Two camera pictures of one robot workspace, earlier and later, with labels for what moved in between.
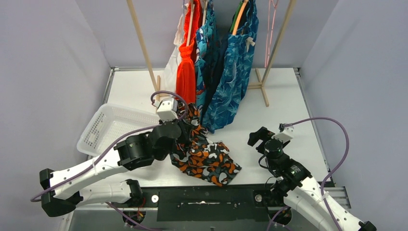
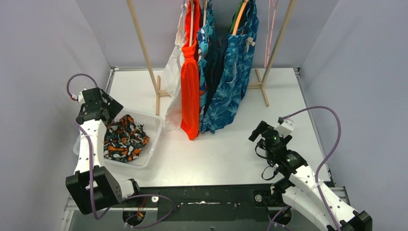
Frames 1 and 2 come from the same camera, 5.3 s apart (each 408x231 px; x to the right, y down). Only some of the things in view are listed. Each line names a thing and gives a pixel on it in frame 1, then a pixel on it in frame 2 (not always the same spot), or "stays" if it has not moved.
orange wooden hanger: (234, 32) stays
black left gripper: (184, 128) -> (104, 112)
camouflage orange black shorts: (199, 156) -> (123, 140)
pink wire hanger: (266, 64) stays
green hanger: (236, 17) stays
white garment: (169, 84) stays
